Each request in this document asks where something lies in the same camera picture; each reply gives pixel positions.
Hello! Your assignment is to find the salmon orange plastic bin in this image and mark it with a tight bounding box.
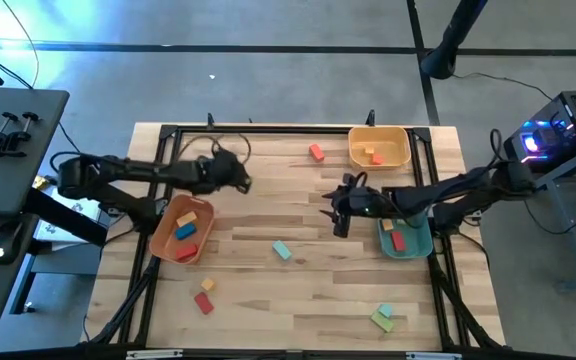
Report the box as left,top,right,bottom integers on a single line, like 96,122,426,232
148,193,216,265

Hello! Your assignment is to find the yellow cable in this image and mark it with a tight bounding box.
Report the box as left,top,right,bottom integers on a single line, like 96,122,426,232
0,0,41,90

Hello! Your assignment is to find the green block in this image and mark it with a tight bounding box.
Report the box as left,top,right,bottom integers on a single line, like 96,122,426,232
370,310,396,334

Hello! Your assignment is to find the black metal table frame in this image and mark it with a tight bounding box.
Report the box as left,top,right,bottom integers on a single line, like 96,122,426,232
83,122,507,354

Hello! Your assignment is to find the blue block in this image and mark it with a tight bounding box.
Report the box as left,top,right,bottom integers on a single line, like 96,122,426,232
174,222,198,241

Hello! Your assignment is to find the yellow plastic bin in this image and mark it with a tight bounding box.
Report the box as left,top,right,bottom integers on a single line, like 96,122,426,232
347,125,413,171

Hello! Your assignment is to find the light teal long block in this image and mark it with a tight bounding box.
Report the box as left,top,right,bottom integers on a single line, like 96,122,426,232
271,240,293,261

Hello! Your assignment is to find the tan orange block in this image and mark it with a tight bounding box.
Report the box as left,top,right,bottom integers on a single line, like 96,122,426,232
175,210,199,228

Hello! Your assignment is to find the white printed booklet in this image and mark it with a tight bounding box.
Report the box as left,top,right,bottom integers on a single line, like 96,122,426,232
34,187,103,251

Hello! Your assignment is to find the black pole stand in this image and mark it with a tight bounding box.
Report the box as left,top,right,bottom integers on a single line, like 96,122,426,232
420,0,489,80

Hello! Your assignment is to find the thin black floor cable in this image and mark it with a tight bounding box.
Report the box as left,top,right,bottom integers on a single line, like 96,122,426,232
520,197,576,236
451,71,554,101

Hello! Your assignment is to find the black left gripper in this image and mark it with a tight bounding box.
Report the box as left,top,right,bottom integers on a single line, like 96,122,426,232
196,149,252,196

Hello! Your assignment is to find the black desk support bar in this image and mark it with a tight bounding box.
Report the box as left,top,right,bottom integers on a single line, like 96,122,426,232
22,188,109,247

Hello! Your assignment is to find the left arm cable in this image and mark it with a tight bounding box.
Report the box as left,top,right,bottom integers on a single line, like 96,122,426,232
176,132,253,169

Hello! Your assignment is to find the grey metal stand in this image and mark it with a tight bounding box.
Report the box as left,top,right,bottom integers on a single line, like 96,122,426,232
519,142,576,294

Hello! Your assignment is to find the teal plastic bin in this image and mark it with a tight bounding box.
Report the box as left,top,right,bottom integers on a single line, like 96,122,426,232
376,212,435,260

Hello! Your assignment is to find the silver metal bracket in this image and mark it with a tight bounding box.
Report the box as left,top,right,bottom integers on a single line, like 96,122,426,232
125,348,184,360
405,351,463,360

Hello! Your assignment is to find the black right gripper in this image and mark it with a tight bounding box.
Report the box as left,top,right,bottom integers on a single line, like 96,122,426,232
319,172,389,239

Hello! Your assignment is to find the black floor tape strip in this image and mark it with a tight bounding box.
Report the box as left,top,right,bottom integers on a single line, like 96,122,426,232
406,0,442,126
0,41,576,57

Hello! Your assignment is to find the black computer mouse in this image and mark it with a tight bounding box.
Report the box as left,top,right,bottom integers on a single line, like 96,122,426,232
0,219,25,266

